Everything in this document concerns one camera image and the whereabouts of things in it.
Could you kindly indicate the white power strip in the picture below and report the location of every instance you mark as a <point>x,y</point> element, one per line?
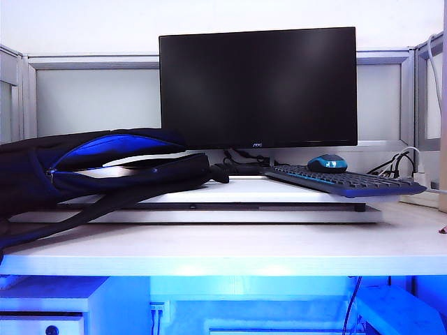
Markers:
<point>419,200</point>

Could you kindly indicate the wide frosted partition panel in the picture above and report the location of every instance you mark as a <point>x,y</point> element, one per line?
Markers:
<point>97,104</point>

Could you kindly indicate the aluminium framed side partition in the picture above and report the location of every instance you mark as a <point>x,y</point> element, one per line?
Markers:
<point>420,104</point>
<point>29,97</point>

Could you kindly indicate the black blue keyboard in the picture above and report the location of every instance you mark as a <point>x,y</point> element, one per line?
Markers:
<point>349,183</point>

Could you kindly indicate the silver monitor stand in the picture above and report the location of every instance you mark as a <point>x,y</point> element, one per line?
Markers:
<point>272,161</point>

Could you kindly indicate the black blue backpack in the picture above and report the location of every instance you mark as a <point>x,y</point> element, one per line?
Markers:
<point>28,181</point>

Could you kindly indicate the white flat base board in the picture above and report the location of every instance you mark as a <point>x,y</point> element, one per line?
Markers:
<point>244,217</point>

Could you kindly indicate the white wall socket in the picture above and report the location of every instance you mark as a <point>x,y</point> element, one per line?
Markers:
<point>156,312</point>

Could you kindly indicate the white raised desk platform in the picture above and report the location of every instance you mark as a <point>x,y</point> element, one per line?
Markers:
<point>279,195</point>

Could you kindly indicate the white box under desk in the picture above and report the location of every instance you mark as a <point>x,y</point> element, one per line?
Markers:
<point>394,310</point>

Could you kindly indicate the blue black computer mouse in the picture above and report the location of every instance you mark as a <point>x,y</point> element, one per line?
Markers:
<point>326,163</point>

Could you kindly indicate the white drawer cabinet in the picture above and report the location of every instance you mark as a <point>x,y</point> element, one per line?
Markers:
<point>104,307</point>

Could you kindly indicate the black computer monitor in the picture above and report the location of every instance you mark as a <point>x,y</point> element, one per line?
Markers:
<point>258,87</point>

